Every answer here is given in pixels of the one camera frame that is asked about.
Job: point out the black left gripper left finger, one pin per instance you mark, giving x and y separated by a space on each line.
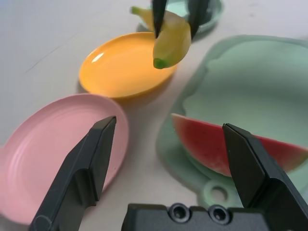
79 173

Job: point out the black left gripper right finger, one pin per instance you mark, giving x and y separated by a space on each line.
255 173

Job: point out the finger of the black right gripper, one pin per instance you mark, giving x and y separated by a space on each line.
197 16
158 16

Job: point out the yellow banana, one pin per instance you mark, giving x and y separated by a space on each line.
173 45

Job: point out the red watermelon slice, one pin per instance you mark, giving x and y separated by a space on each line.
204 142

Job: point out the light green round plate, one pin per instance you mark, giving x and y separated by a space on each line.
213 16

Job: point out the pink round plate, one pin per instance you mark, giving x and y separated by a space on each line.
48 144

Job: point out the yellow round plate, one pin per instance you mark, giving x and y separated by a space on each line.
120 69

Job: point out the green silicone tray mat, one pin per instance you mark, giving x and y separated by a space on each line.
252 84

